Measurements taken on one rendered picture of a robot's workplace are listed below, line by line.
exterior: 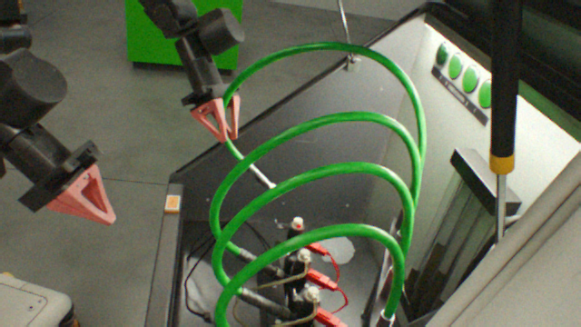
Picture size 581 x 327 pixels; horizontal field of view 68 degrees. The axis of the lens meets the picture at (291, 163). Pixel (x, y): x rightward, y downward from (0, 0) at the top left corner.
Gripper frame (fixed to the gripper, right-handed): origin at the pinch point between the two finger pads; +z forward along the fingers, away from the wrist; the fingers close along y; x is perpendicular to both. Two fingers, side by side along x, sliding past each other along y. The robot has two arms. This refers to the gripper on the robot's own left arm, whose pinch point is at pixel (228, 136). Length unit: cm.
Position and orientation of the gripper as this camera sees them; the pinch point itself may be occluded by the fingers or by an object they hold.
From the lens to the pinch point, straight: 82.6
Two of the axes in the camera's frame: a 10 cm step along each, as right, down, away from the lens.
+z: 3.8, 9.3, 0.0
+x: -7.7, 3.2, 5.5
